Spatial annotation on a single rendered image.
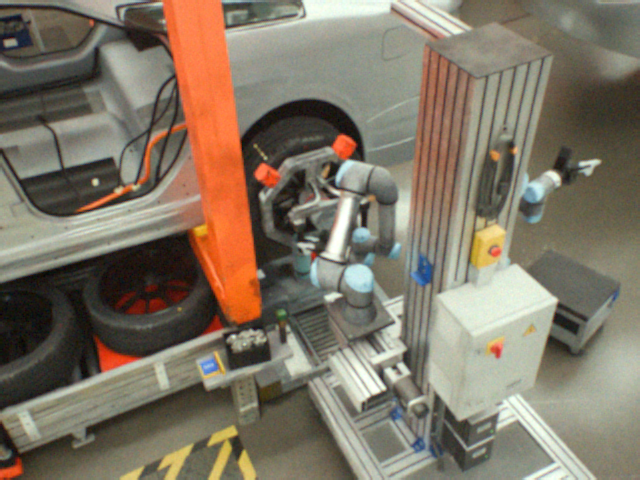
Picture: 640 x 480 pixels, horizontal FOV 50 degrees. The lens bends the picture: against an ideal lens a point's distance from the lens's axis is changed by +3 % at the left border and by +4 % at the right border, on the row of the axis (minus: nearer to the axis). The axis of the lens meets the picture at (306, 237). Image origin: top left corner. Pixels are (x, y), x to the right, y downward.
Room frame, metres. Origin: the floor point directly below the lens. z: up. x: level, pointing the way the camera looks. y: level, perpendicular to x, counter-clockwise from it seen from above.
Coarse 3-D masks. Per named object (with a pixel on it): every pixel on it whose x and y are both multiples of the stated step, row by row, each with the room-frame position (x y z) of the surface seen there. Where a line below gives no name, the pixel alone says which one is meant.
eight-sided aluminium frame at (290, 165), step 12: (300, 156) 2.64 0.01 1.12; (312, 156) 2.64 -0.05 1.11; (324, 156) 2.63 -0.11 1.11; (336, 156) 2.65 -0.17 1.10; (288, 168) 2.56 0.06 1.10; (300, 168) 2.58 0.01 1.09; (264, 192) 2.55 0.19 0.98; (276, 192) 2.53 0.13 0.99; (264, 204) 2.51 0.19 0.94; (264, 216) 2.52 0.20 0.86; (264, 228) 2.54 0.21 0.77; (276, 240) 2.52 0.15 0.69; (288, 240) 2.55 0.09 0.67
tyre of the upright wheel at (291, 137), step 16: (272, 128) 2.83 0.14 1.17; (288, 128) 2.81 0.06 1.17; (304, 128) 2.79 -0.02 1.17; (320, 128) 2.82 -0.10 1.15; (256, 144) 2.76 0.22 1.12; (272, 144) 2.71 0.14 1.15; (288, 144) 2.67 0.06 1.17; (304, 144) 2.68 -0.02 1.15; (320, 144) 2.71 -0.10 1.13; (256, 160) 2.67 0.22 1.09; (272, 160) 2.62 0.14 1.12; (352, 160) 2.78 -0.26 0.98; (256, 192) 2.58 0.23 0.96; (256, 208) 2.58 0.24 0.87; (256, 224) 2.58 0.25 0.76; (272, 240) 2.60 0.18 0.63
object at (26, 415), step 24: (216, 336) 2.17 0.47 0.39; (144, 360) 2.06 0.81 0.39; (168, 360) 2.07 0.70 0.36; (192, 360) 2.11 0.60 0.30; (72, 384) 1.95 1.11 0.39; (96, 384) 1.94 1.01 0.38; (120, 384) 1.98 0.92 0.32; (168, 384) 2.05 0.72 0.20; (24, 408) 1.84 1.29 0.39; (48, 408) 1.87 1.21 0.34; (72, 408) 1.89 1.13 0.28
